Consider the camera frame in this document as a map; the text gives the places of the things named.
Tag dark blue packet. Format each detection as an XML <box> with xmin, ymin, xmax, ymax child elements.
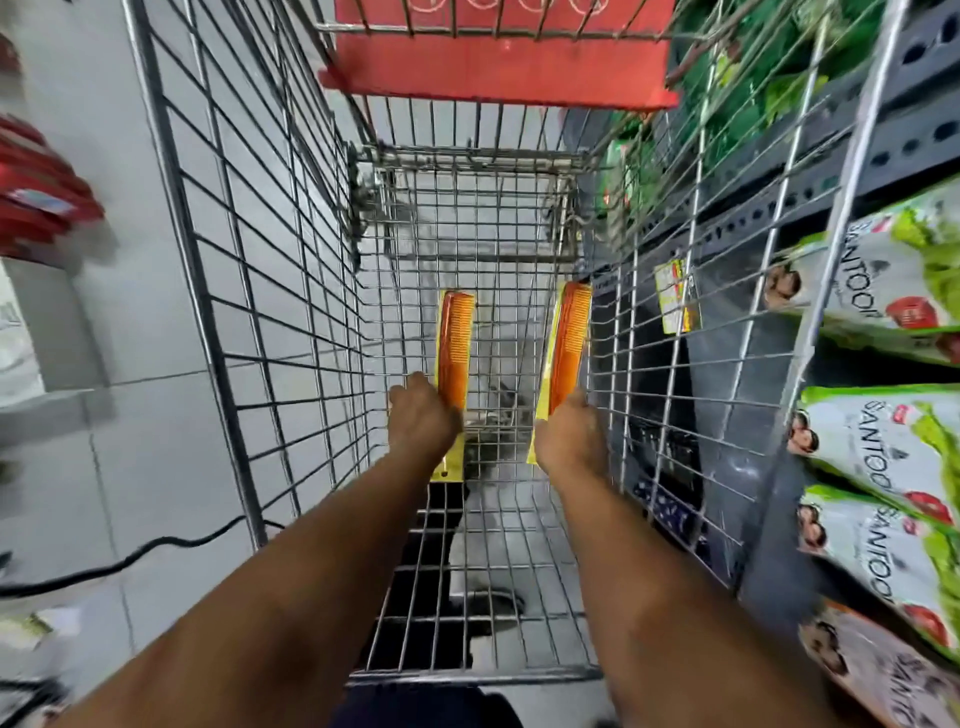
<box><xmin>628</xmin><ymin>420</ymin><xmax>715</xmax><ymax>567</ymax></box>

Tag black cable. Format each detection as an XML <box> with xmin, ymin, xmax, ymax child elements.
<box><xmin>0</xmin><ymin>515</ymin><xmax>288</xmax><ymax>601</ymax></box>

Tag metal wire shopping cart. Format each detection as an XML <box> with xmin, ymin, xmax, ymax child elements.
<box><xmin>120</xmin><ymin>0</ymin><xmax>912</xmax><ymax>687</ymax></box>

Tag white box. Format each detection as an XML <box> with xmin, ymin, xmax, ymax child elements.
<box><xmin>0</xmin><ymin>257</ymin><xmax>100</xmax><ymax>411</ymax></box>

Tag orange comb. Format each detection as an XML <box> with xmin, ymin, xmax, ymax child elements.
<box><xmin>526</xmin><ymin>281</ymin><xmax>594</xmax><ymax>467</ymax></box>
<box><xmin>429</xmin><ymin>289</ymin><xmax>478</xmax><ymax>483</ymax></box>

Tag person's right forearm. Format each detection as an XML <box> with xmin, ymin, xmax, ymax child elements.
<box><xmin>549</xmin><ymin>463</ymin><xmax>852</xmax><ymax>728</ymax></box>

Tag grey perforated metal shelf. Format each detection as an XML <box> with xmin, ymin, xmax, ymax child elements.
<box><xmin>577</xmin><ymin>0</ymin><xmax>960</xmax><ymax>601</ymax></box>

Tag person's left hand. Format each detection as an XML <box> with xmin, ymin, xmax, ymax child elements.
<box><xmin>387</xmin><ymin>372</ymin><xmax>465</xmax><ymax>462</ymax></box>

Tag person's left forearm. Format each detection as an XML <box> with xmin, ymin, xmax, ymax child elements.
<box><xmin>45</xmin><ymin>441</ymin><xmax>468</xmax><ymax>728</ymax></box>

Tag yellow price tag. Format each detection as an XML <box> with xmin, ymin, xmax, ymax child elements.
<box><xmin>653</xmin><ymin>258</ymin><xmax>703</xmax><ymax>336</ymax></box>

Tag pile of red packets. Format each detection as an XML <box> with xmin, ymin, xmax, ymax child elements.
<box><xmin>0</xmin><ymin>33</ymin><xmax>106</xmax><ymax>265</ymax></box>

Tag red plastic cart seat flap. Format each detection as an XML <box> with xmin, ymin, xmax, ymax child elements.
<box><xmin>318</xmin><ymin>0</ymin><xmax>680</xmax><ymax>112</ymax></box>

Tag person's dark trousers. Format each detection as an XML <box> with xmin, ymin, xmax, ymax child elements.
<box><xmin>330</xmin><ymin>684</ymin><xmax>526</xmax><ymax>728</ymax></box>

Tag pile of green packets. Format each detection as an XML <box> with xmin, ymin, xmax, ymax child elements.
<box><xmin>596</xmin><ymin>0</ymin><xmax>890</xmax><ymax>249</ymax></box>

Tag person's right hand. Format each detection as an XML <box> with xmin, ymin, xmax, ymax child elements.
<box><xmin>533</xmin><ymin>387</ymin><xmax>610</xmax><ymax>483</ymax></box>

